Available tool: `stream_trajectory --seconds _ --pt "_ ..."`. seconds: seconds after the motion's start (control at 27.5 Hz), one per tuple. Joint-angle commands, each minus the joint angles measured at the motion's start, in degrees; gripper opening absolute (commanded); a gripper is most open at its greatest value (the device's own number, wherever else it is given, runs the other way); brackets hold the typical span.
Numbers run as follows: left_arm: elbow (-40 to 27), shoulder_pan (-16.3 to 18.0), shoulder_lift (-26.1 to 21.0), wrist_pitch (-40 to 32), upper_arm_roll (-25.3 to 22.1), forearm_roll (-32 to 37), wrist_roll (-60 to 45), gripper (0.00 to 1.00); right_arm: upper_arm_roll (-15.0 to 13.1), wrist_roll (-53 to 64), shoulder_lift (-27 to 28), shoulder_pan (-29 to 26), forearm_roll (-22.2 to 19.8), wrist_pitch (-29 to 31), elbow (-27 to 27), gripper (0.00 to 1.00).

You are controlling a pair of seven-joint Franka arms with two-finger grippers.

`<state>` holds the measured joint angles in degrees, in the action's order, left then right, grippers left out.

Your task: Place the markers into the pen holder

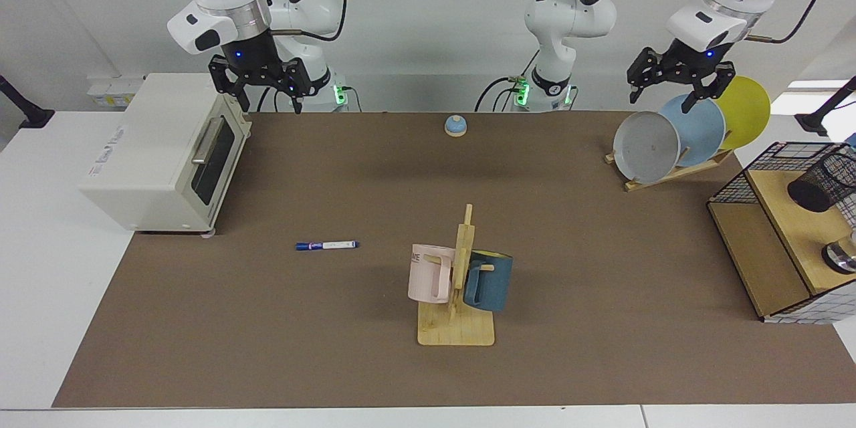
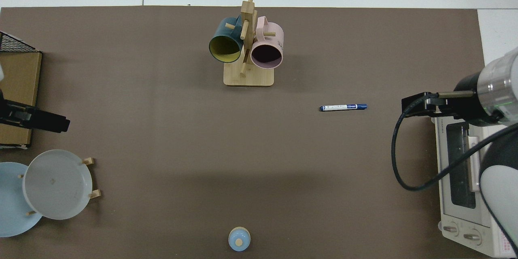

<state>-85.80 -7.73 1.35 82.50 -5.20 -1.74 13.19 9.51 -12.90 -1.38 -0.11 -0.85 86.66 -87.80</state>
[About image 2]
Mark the small blue round thing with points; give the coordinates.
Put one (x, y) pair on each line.
(239, 238)

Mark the dark teal cup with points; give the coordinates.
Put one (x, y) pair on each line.
(224, 34)

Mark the grey plate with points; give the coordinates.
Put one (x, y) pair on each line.
(56, 184)

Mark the wooden plate rack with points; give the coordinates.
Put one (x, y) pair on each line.
(88, 161)

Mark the wooden cup stand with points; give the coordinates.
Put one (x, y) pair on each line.
(249, 77)

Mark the pale toaster oven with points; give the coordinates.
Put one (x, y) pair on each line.
(457, 210)

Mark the brown table cloth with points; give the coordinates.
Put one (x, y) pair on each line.
(162, 109)

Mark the blue white marker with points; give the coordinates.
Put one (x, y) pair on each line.
(344, 107)

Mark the pink cup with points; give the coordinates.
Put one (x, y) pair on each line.
(269, 36)

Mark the light blue plate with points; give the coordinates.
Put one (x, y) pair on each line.
(12, 210)

